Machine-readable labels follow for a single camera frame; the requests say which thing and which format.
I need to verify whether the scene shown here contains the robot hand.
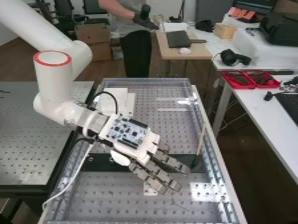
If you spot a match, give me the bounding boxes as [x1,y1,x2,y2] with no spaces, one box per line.
[97,114,193,196]

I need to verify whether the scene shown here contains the small white box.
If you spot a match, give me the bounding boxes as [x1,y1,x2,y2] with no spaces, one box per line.
[102,87,137,118]

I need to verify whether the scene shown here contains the thin stick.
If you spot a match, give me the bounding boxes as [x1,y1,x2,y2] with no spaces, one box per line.
[193,124,209,168]

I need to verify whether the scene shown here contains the clear box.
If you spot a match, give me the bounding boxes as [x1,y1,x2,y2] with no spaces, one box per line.
[37,77,249,224]

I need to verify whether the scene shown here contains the person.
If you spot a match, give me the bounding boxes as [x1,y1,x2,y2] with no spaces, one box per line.
[97,0,161,79]

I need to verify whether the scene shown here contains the wooden desk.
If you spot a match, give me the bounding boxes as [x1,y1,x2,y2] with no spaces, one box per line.
[154,29,214,80]

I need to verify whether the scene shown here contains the cardboard box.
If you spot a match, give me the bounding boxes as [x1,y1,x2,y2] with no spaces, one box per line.
[75,22,112,45]
[88,42,113,62]

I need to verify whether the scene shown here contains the red tray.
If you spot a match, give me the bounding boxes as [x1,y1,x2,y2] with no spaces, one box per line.
[220,69,258,90]
[245,69,282,89]

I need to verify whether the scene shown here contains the white desk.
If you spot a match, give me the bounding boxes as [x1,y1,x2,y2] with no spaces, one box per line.
[212,73,298,186]
[194,19,298,76]

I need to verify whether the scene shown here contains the black headphones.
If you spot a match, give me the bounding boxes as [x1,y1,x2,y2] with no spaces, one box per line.
[220,48,253,67]

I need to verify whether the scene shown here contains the black keyboard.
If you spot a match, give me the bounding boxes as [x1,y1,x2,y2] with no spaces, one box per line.
[273,92,298,127]

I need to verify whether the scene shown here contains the small wooden box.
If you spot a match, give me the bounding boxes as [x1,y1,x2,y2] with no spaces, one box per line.
[213,22,237,41]

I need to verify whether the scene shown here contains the black office chair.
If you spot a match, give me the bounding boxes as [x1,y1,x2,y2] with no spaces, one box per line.
[52,0,77,26]

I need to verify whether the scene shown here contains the black bag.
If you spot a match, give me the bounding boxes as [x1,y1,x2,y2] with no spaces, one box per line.
[258,12,298,48]

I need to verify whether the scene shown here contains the black cable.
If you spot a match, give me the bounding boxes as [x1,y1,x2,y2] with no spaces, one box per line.
[85,91,121,116]

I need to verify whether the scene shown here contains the white cable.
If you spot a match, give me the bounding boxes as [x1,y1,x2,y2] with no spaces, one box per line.
[40,142,96,224]

